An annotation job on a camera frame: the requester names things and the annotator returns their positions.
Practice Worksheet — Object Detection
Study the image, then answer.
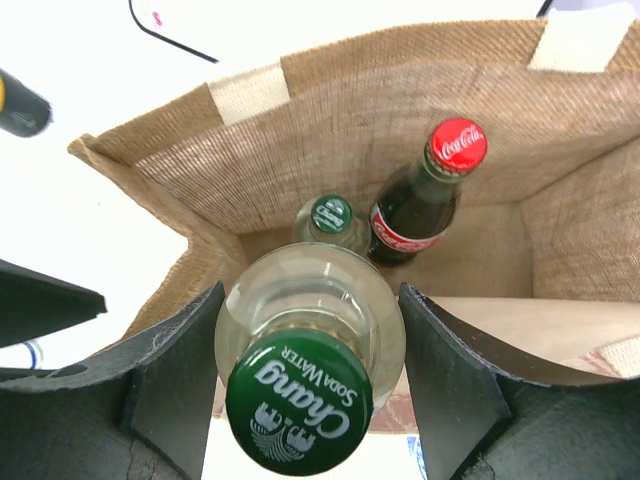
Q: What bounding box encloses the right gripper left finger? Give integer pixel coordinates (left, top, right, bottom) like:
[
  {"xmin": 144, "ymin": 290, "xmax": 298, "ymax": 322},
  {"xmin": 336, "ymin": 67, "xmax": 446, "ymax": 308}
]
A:
[{"xmin": 1, "ymin": 284, "xmax": 225, "ymax": 479}]

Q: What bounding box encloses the black and yellow can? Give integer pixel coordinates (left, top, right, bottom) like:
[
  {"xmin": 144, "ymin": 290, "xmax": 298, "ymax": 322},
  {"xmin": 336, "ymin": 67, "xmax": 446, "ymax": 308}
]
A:
[{"xmin": 0, "ymin": 70, "xmax": 52, "ymax": 138}]

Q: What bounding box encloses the clear soda water bottle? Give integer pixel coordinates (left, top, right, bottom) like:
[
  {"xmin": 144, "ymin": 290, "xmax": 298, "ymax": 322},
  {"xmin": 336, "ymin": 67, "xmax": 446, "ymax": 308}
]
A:
[{"xmin": 214, "ymin": 243, "xmax": 406, "ymax": 476}]

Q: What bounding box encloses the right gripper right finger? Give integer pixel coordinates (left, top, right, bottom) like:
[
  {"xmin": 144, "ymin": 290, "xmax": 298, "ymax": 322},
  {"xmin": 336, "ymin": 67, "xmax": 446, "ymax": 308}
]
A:
[{"xmin": 399, "ymin": 284, "xmax": 639, "ymax": 479}]

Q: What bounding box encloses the brown canvas tote bag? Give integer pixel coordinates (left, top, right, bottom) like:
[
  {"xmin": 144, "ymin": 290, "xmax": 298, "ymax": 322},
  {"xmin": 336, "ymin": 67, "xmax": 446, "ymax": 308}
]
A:
[{"xmin": 68, "ymin": 12, "xmax": 639, "ymax": 379}]

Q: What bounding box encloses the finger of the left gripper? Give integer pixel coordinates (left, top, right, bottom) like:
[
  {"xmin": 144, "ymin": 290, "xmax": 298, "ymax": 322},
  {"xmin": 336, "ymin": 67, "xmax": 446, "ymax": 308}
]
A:
[{"xmin": 0, "ymin": 261, "xmax": 107, "ymax": 347}]

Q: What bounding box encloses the Coca-Cola glass bottle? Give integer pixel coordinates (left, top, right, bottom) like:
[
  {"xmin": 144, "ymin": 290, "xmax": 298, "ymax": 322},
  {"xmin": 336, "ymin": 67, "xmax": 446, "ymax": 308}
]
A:
[{"xmin": 368, "ymin": 117, "xmax": 488, "ymax": 267}]

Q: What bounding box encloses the white dry-erase board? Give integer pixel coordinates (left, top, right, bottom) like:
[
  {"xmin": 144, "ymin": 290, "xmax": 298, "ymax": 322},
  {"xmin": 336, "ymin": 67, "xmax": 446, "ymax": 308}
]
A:
[{"xmin": 127, "ymin": 0, "xmax": 219, "ymax": 64}]

